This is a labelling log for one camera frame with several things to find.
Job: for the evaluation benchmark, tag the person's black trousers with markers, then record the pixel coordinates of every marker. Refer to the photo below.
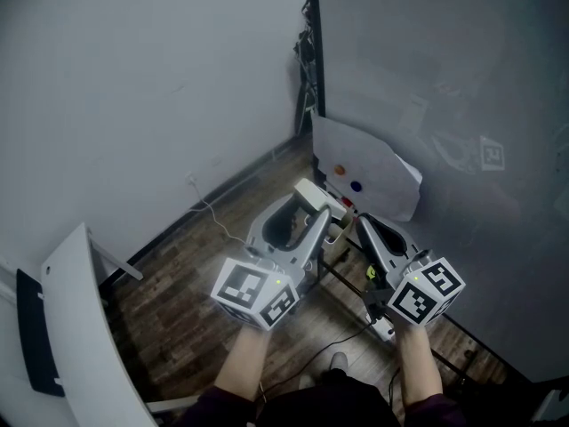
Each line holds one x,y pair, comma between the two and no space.
329,403

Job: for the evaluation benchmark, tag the black flat panel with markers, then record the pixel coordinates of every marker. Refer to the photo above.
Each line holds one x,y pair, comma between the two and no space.
37,336

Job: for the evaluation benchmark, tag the person's dark purple top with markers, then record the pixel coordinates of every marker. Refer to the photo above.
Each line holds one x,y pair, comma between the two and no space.
222,407

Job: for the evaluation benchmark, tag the person's grey shoe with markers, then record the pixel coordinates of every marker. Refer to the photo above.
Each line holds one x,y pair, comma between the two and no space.
339,360

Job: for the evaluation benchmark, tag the white power strip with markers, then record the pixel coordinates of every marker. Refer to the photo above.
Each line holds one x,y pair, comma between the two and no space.
383,329

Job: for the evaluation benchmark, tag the red-capped marker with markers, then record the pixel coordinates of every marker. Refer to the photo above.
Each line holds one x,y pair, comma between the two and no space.
345,202

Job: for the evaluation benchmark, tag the grey desk leg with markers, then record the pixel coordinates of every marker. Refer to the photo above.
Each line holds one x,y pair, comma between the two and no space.
117,260

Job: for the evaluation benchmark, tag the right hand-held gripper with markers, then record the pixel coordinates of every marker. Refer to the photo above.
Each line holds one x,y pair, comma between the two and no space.
422,292

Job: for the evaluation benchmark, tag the white paper sheet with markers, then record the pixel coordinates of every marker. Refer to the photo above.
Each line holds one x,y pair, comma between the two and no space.
378,167

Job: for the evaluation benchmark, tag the person's left forearm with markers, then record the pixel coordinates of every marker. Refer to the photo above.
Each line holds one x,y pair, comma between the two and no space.
244,363

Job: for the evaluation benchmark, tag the blue round magnet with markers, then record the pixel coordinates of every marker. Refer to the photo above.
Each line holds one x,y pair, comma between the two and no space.
355,187

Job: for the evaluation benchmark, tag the white divided organizer tray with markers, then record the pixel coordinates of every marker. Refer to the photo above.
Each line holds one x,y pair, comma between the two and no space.
341,223

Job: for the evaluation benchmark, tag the person's right forearm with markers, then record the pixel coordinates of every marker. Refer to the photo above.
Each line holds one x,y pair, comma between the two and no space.
418,367

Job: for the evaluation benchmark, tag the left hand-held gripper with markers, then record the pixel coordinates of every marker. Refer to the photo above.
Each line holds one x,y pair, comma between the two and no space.
253,292

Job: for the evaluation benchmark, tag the orange round magnet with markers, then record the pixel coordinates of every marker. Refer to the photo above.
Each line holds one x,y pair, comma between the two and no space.
340,170

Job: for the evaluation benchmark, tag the white curved desk panel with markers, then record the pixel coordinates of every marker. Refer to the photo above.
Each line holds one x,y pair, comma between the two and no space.
89,327

